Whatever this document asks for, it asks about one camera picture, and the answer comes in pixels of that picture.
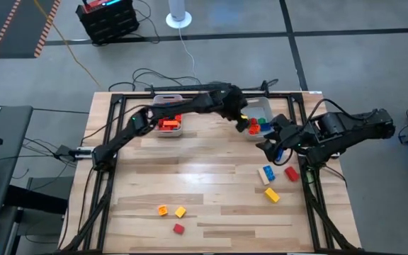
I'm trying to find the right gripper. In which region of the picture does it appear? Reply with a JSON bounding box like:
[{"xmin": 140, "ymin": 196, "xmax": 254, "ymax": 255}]
[{"xmin": 256, "ymin": 113, "xmax": 315, "ymax": 164}]

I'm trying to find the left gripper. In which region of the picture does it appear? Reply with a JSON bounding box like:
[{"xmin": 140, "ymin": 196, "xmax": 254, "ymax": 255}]
[{"xmin": 217, "ymin": 84, "xmax": 251, "ymax": 134}]

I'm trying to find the white plastic bin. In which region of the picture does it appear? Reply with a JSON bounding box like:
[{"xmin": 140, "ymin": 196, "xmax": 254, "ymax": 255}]
[
  {"xmin": 241, "ymin": 96, "xmax": 279, "ymax": 142},
  {"xmin": 152, "ymin": 93, "xmax": 185, "ymax": 138}
]

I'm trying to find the wooden plank block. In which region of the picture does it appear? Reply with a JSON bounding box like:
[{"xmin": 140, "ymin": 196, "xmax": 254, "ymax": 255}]
[{"xmin": 257, "ymin": 168, "xmax": 271, "ymax": 186}]

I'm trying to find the yellow rectangular block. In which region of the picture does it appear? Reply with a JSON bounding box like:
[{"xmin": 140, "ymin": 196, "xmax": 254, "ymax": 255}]
[{"xmin": 263, "ymin": 187, "xmax": 281, "ymax": 204}]

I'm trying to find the black power strip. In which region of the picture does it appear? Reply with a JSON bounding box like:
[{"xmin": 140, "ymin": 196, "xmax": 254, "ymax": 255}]
[{"xmin": 144, "ymin": 82, "xmax": 233, "ymax": 93}]

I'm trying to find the black plastic crate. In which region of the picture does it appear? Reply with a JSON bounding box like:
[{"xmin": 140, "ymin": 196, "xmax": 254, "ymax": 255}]
[{"xmin": 75, "ymin": 0, "xmax": 141, "ymax": 46}]

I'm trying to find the dark grey desk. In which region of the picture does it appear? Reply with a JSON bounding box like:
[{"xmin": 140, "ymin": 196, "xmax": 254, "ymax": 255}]
[{"xmin": 0, "ymin": 105, "xmax": 35, "ymax": 213}]

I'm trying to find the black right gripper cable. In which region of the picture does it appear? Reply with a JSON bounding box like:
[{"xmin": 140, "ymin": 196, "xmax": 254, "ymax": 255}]
[{"xmin": 285, "ymin": 98, "xmax": 380, "ymax": 167}]

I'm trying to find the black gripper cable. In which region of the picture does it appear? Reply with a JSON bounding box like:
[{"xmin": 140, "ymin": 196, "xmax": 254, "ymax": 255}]
[
  {"xmin": 79, "ymin": 104, "xmax": 148, "ymax": 137},
  {"xmin": 285, "ymin": 98, "xmax": 380, "ymax": 167}
]

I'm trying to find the white floor cable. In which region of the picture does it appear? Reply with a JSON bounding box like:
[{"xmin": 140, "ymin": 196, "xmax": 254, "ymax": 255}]
[{"xmin": 178, "ymin": 27, "xmax": 200, "ymax": 86}]

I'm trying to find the black floor cable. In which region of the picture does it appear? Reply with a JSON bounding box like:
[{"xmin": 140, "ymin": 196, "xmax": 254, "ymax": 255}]
[{"xmin": 108, "ymin": 68, "xmax": 203, "ymax": 92}]

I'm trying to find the white pedestal stand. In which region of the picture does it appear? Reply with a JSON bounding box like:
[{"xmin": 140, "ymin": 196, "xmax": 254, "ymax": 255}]
[{"xmin": 165, "ymin": 0, "xmax": 193, "ymax": 29}]

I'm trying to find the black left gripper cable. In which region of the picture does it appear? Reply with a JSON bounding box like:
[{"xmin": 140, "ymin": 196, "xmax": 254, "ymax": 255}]
[{"xmin": 79, "ymin": 104, "xmax": 148, "ymax": 137}]

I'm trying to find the yellow cable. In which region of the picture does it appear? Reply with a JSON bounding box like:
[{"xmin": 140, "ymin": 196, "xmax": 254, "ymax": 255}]
[{"xmin": 33, "ymin": 0, "xmax": 101, "ymax": 89}]

